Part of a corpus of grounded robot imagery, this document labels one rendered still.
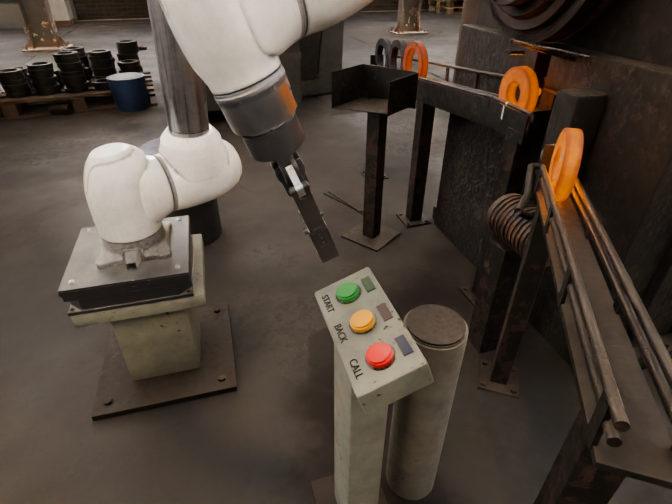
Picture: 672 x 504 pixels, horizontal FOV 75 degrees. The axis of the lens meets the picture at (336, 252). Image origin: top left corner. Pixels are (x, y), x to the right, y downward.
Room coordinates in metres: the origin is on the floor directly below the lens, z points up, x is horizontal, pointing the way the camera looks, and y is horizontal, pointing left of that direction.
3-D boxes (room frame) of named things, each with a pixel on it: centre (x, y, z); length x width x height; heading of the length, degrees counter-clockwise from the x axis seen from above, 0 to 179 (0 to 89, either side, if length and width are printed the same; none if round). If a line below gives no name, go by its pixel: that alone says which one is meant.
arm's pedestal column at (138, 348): (1.00, 0.54, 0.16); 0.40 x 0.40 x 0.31; 15
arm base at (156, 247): (0.98, 0.54, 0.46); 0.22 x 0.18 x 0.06; 17
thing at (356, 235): (1.77, -0.15, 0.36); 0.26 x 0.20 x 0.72; 52
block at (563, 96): (1.16, -0.63, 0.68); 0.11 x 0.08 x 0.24; 107
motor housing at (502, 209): (1.02, -0.52, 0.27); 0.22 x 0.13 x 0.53; 17
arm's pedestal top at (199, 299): (1.00, 0.54, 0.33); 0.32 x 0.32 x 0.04; 15
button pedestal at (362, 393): (0.52, -0.04, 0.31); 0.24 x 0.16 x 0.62; 17
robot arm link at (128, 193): (1.01, 0.53, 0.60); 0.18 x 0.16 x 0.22; 129
